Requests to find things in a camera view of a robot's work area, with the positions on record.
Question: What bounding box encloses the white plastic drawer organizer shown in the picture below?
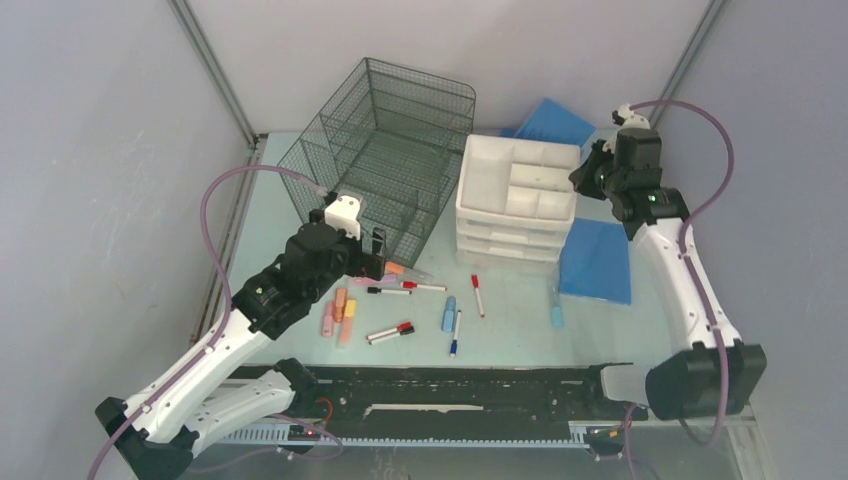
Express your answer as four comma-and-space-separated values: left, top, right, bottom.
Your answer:
455, 134, 581, 274

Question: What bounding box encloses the light blue highlighter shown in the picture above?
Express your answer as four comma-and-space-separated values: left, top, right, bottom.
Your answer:
441, 296, 457, 333

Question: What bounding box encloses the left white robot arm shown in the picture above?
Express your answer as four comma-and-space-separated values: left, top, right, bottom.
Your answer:
95, 221, 387, 479

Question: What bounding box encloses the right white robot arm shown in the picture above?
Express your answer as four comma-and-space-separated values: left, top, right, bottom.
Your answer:
569, 127, 767, 420

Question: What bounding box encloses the purple pink highlighter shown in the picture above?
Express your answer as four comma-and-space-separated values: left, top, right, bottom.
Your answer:
350, 273, 398, 286

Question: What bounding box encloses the yellow highlighter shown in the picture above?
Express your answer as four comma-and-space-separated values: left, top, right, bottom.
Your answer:
342, 299, 357, 321

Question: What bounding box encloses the black cap marker upper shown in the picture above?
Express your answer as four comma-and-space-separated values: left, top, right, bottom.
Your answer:
366, 286, 412, 295

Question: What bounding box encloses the black cap marker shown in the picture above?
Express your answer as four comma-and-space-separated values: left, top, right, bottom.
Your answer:
369, 326, 415, 345
366, 286, 412, 295

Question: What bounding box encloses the orange cap clear highlighter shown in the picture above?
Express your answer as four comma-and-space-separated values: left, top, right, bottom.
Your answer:
384, 261, 433, 283

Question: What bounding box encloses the blue folder at back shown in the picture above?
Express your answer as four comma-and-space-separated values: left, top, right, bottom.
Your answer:
499, 98, 596, 147

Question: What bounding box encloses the blue folder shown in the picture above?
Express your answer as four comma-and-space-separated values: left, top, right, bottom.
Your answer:
499, 98, 596, 147
559, 218, 632, 305

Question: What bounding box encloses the blue folder at right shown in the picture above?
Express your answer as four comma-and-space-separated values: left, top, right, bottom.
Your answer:
559, 218, 632, 305

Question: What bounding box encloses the red cap marker upper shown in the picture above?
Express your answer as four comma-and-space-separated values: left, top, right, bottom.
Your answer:
401, 281, 448, 292

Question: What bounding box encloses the red cap marker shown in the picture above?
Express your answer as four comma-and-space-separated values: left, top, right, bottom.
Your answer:
366, 322, 414, 342
471, 274, 485, 318
401, 281, 448, 292

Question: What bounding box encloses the red cap marker lower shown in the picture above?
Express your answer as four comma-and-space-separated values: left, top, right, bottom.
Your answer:
366, 322, 414, 342

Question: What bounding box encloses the black cap marker lower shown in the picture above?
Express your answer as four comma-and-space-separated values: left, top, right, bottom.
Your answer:
369, 326, 415, 345

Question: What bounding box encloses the clear blue tip highlighter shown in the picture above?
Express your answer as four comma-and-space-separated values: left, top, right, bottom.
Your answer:
548, 282, 565, 328

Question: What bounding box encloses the red cap marker middle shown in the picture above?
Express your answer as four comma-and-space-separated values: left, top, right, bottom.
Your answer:
471, 274, 485, 318

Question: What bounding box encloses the blue cap whiteboard marker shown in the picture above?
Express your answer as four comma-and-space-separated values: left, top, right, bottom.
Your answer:
449, 310, 463, 358

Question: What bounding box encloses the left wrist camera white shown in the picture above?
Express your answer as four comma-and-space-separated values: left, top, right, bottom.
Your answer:
309, 190, 365, 240

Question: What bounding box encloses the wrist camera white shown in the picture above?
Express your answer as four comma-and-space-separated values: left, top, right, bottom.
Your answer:
611, 103, 651, 129
309, 190, 365, 240

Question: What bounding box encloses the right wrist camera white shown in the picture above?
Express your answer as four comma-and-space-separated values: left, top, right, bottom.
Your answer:
611, 103, 651, 129

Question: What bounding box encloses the green wire mesh basket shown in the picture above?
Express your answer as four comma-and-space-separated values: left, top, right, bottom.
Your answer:
278, 57, 476, 267

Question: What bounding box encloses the black front rail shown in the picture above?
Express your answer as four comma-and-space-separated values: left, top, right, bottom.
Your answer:
289, 366, 627, 444

